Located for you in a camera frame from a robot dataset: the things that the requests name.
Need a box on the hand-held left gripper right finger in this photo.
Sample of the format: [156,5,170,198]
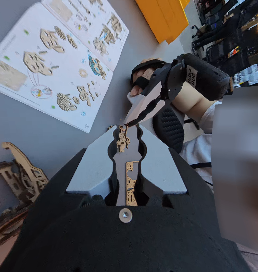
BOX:
[136,124,188,206]

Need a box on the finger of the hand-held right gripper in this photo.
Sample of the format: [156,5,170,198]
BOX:
[123,81,163,125]
[129,99,166,126]

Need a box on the illustrated instruction booklet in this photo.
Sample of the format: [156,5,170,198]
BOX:
[0,0,130,134]

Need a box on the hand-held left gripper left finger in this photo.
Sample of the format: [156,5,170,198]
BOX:
[66,125,119,206]

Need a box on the black mesh wrist cushion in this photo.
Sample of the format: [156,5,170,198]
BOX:
[152,106,185,154]

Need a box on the person's right hand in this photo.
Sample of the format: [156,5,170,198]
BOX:
[130,57,163,96]

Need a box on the small notched wooden part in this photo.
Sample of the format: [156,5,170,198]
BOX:
[117,125,128,153]

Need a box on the tall wooden mechanism assembly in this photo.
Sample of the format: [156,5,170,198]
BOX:
[0,142,49,248]

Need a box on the laser-cut wooden parts sheet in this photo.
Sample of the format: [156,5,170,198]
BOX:
[126,161,140,206]

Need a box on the grey desk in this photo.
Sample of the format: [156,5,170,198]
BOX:
[0,0,202,215]

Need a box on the black strap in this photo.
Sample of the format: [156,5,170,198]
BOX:
[189,162,212,169]

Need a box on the yellow plastic bin stack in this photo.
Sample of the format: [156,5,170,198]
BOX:
[135,0,189,44]

